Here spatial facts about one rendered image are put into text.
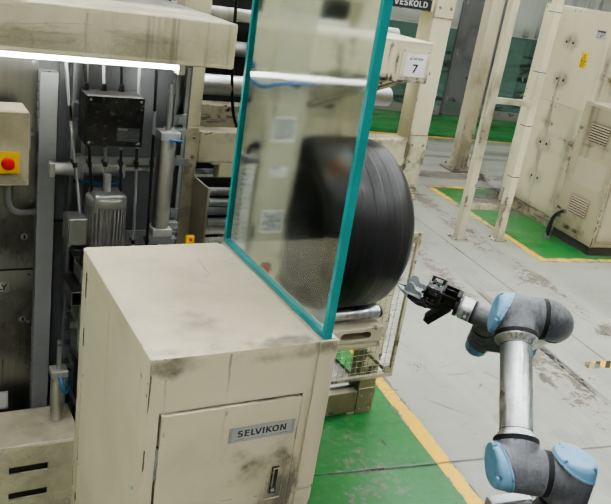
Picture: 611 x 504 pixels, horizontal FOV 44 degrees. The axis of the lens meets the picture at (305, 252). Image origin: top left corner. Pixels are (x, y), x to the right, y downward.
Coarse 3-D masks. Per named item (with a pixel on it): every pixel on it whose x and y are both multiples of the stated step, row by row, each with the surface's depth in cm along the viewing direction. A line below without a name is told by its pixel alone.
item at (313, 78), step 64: (256, 0) 176; (320, 0) 151; (384, 0) 130; (256, 64) 177; (320, 64) 152; (256, 128) 179; (320, 128) 153; (256, 192) 180; (320, 192) 154; (256, 256) 182; (320, 256) 155; (320, 320) 156
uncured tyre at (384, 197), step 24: (384, 168) 237; (360, 192) 228; (384, 192) 232; (408, 192) 238; (360, 216) 227; (384, 216) 231; (408, 216) 236; (360, 240) 228; (384, 240) 232; (408, 240) 237; (360, 264) 231; (384, 264) 235; (360, 288) 238; (384, 288) 243
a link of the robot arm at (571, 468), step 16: (560, 448) 188; (576, 448) 190; (560, 464) 184; (576, 464) 183; (592, 464) 185; (560, 480) 184; (576, 480) 183; (592, 480) 184; (544, 496) 186; (560, 496) 185; (576, 496) 184
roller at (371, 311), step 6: (360, 306) 258; (366, 306) 258; (372, 306) 259; (378, 306) 260; (336, 312) 251; (342, 312) 252; (348, 312) 253; (354, 312) 254; (360, 312) 256; (366, 312) 257; (372, 312) 258; (378, 312) 259; (336, 318) 251; (342, 318) 252; (348, 318) 254; (354, 318) 255; (360, 318) 257; (366, 318) 258
